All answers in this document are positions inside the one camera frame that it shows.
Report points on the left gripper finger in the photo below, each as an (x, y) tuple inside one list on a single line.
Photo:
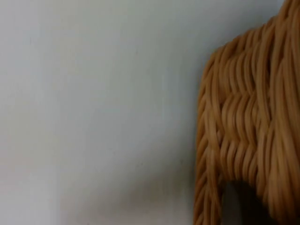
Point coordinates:
[(241, 206)]

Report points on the pale brown wicker basket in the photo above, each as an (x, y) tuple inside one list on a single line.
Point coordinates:
[(246, 117)]

